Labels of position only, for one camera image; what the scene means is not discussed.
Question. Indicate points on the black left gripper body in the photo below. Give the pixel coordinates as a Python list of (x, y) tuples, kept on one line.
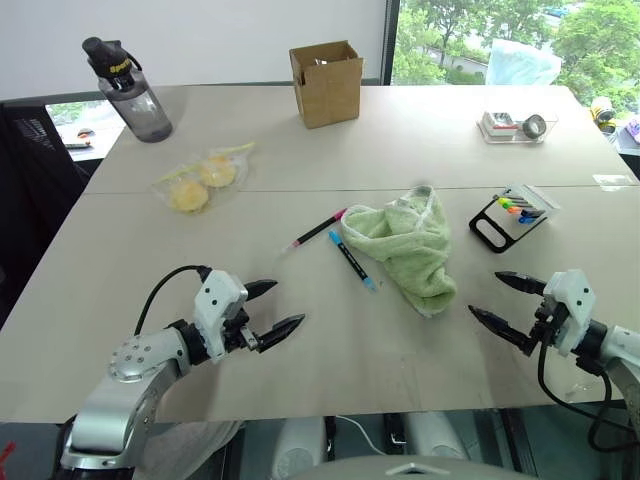
[(234, 334)]

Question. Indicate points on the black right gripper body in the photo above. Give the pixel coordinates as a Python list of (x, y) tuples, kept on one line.
[(549, 322)]

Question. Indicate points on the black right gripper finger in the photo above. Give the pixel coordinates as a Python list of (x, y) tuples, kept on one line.
[(500, 326), (520, 283)]

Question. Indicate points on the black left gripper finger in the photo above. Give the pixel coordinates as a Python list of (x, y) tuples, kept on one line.
[(261, 288), (282, 330)]

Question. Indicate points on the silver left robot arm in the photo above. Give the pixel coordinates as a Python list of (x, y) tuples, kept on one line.
[(125, 390)]

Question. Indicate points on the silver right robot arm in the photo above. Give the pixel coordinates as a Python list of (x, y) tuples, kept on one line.
[(617, 350)]

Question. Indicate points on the black marker holder tray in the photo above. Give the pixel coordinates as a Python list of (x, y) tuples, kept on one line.
[(492, 231)]

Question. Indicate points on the blue highlighter marker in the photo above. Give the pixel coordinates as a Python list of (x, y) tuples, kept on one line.
[(525, 218)]

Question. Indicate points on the orange highlighter marker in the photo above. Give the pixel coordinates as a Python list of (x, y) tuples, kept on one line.
[(515, 210)]

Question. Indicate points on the black pen with pink ends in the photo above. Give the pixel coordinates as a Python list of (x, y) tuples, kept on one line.
[(315, 232)]

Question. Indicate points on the green highlighter marker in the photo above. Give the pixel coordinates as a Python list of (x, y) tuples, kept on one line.
[(508, 205)]

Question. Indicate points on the yellow highlighter marker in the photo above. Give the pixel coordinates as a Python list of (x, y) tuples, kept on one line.
[(502, 201)]

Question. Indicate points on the black pen with blue ends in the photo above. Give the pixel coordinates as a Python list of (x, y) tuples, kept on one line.
[(352, 261)]

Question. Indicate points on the white red small box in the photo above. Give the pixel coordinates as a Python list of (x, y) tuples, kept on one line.
[(500, 122)]

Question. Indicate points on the open brown cardboard box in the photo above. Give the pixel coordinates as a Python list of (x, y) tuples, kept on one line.
[(330, 90)]

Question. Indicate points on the white rounded robot leg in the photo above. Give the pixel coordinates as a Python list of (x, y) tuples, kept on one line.
[(300, 445), (435, 435)]

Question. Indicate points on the yellow round cake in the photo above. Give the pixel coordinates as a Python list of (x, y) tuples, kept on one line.
[(217, 171), (188, 197)]

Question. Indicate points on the light green towel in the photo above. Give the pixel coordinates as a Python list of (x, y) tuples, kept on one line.
[(410, 240)]

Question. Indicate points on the clear zip plastic bag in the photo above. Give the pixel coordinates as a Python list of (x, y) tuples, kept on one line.
[(200, 180)]

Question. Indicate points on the small clear plastic piece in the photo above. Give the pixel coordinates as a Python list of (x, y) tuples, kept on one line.
[(611, 179)]

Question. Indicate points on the clear plastic tray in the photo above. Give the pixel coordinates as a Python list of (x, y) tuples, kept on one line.
[(515, 139)]

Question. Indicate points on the grey tape roll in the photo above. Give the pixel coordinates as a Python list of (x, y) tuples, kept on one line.
[(533, 126)]

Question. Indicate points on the grey robot torso top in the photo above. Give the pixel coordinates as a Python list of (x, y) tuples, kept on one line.
[(400, 470)]

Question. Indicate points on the yellow black object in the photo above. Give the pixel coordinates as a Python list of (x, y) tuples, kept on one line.
[(602, 114)]

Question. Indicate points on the purple object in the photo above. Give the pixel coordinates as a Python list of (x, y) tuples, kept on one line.
[(634, 131)]

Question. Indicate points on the grey sports water bottle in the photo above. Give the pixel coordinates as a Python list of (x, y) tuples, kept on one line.
[(137, 107)]

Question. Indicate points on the pale blue plastic bag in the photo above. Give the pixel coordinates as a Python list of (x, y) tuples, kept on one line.
[(520, 62)]

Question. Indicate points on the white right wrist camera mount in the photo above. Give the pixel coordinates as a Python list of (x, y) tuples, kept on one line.
[(570, 300)]

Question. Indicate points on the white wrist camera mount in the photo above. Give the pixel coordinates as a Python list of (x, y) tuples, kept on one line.
[(570, 300), (215, 305)]

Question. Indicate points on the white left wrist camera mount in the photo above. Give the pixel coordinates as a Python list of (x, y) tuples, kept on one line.
[(215, 305)]

